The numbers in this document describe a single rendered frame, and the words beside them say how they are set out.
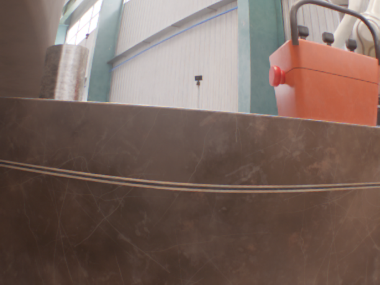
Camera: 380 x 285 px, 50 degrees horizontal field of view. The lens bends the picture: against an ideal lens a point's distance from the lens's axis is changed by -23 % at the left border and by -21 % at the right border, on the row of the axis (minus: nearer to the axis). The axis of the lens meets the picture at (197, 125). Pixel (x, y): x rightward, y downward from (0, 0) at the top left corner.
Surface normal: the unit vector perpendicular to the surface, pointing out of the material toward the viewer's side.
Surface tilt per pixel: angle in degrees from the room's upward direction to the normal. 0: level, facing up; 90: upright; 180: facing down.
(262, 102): 90
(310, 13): 90
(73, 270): 90
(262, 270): 90
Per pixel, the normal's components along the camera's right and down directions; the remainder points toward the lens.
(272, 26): 0.53, -0.11
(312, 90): 0.17, -0.02
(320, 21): -0.84, -0.12
